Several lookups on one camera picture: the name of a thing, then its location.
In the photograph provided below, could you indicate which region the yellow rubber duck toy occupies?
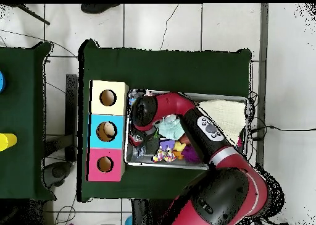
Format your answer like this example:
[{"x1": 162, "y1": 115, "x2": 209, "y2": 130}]
[{"x1": 172, "y1": 140, "x2": 188, "y2": 159}]

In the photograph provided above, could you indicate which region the black power cable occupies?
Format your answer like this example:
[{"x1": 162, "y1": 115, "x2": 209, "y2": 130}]
[{"x1": 249, "y1": 124, "x2": 316, "y2": 142}]

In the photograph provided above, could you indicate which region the dark green side table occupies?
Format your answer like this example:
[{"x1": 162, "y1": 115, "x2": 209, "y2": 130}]
[{"x1": 0, "y1": 41, "x2": 57, "y2": 202}]

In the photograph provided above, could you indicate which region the mint green cloth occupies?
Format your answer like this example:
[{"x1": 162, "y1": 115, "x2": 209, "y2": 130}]
[{"x1": 154, "y1": 114, "x2": 185, "y2": 140}]

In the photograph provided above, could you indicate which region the yellow cylinder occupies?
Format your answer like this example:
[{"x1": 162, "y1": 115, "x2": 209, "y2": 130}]
[{"x1": 0, "y1": 132, "x2": 18, "y2": 152}]

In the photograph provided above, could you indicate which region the wooden box with three holes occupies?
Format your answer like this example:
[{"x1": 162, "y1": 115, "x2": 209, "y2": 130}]
[{"x1": 85, "y1": 80, "x2": 130, "y2": 182}]

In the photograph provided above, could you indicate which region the thin dark cable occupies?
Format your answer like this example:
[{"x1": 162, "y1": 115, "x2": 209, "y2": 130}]
[{"x1": 159, "y1": 3, "x2": 179, "y2": 51}]

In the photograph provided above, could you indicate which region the shallow mesh bin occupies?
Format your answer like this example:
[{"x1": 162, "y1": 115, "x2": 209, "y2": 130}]
[{"x1": 123, "y1": 88, "x2": 251, "y2": 172}]

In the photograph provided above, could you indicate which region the cream knitted cloth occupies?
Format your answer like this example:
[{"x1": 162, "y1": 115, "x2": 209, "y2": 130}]
[{"x1": 198, "y1": 99, "x2": 247, "y2": 145}]

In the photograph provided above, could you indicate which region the grey round base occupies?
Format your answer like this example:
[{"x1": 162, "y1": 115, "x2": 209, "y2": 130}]
[{"x1": 43, "y1": 161, "x2": 73, "y2": 188}]

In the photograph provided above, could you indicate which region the dark rod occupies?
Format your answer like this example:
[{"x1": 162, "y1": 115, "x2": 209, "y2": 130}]
[{"x1": 9, "y1": 3, "x2": 51, "y2": 26}]

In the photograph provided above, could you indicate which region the purple spiky toy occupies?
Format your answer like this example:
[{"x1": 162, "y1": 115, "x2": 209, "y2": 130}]
[{"x1": 181, "y1": 144, "x2": 200, "y2": 164}]

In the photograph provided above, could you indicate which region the blue toy block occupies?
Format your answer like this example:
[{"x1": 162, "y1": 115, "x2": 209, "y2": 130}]
[{"x1": 159, "y1": 138, "x2": 177, "y2": 151}]

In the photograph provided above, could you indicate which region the black shoe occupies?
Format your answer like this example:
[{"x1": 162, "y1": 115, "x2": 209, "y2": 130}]
[{"x1": 80, "y1": 3, "x2": 121, "y2": 14}]

